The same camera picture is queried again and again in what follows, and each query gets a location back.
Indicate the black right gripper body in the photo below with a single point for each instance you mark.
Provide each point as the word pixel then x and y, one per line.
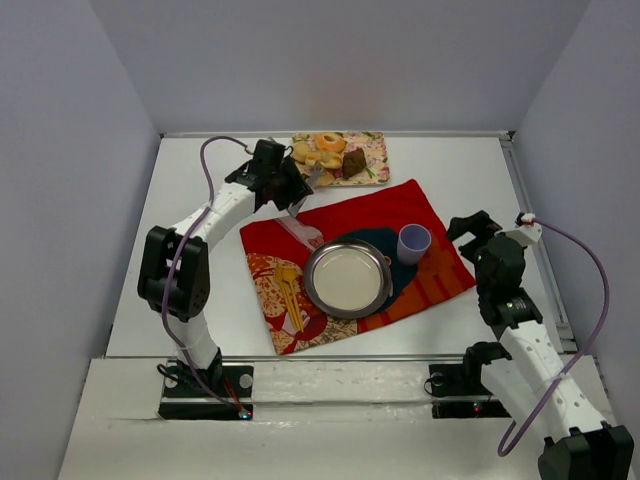
pixel 476 232

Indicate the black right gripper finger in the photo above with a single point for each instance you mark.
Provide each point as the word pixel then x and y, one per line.
pixel 460 226
pixel 486 224

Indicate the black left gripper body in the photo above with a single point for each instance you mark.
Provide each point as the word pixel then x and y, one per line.
pixel 289 183

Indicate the metal tongs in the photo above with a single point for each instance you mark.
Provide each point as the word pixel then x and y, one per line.
pixel 317 171

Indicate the jam pastry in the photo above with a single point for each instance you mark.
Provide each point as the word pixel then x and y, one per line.
pixel 326 159

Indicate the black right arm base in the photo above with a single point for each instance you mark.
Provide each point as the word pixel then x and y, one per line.
pixel 458 397

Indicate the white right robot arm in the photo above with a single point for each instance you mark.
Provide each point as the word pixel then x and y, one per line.
pixel 522 368

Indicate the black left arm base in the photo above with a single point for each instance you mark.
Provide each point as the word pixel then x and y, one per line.
pixel 182 397

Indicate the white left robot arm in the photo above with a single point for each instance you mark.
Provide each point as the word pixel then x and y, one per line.
pixel 174 278

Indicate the small round pale bun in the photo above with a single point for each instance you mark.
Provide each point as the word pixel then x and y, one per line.
pixel 300 152

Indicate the lavender plastic cup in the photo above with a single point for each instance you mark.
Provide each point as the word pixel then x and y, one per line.
pixel 413 242

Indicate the sugared round bun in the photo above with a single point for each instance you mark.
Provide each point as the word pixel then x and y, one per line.
pixel 324 178

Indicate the red patterned cloth mat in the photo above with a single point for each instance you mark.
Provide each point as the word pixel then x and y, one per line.
pixel 376 218

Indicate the floral rectangular tray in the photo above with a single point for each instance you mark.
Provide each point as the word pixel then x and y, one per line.
pixel 377 170

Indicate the brown chocolate croissant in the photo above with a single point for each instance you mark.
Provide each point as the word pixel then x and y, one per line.
pixel 354 162

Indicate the silver metal plate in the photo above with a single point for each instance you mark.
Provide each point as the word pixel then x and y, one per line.
pixel 348 278

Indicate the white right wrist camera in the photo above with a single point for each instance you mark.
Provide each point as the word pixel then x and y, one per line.
pixel 525 234

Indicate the glazed ring donut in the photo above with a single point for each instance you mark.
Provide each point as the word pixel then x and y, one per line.
pixel 329 142

